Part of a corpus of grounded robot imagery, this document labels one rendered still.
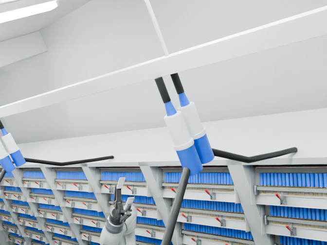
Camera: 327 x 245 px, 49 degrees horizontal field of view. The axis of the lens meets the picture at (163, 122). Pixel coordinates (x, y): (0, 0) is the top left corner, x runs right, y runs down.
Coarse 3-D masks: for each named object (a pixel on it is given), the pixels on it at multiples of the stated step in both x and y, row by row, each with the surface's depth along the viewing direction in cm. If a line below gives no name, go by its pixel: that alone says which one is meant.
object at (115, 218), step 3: (117, 204) 175; (120, 204) 175; (117, 207) 175; (120, 207) 173; (123, 207) 174; (111, 210) 177; (114, 210) 178; (117, 210) 175; (111, 213) 176; (114, 213) 176; (117, 213) 175; (120, 213) 172; (123, 213) 173; (111, 216) 175; (114, 216) 174; (117, 216) 175; (120, 216) 172; (111, 219) 175; (114, 219) 174; (117, 219) 174; (114, 222) 175; (117, 222) 175
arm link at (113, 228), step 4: (108, 216) 179; (108, 220) 177; (108, 224) 177; (112, 224) 176; (116, 224) 176; (120, 224) 177; (108, 228) 177; (112, 228) 176; (116, 228) 176; (120, 228) 178; (112, 232) 177; (116, 232) 178
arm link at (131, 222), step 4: (124, 208) 196; (132, 208) 199; (132, 212) 196; (136, 212) 200; (132, 216) 195; (136, 216) 200; (128, 220) 191; (132, 220) 194; (128, 224) 191; (132, 224) 194; (128, 228) 192; (132, 228) 194; (128, 232) 194; (132, 232) 197; (128, 236) 197; (132, 236) 198; (128, 240) 198; (132, 240) 198; (128, 244) 198; (132, 244) 198
